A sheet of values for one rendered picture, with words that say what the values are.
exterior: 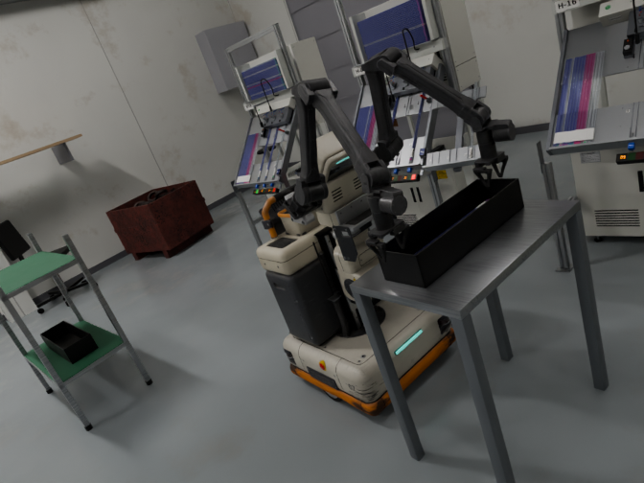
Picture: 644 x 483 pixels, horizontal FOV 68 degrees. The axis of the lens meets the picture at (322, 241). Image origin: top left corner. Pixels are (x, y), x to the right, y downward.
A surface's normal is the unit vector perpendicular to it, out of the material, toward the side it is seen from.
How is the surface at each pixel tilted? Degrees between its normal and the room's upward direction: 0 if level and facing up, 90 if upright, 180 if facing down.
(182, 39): 90
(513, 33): 90
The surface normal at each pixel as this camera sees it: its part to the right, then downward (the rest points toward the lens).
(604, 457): -0.33, -0.88
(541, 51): -0.65, 0.47
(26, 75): 0.69, 0.02
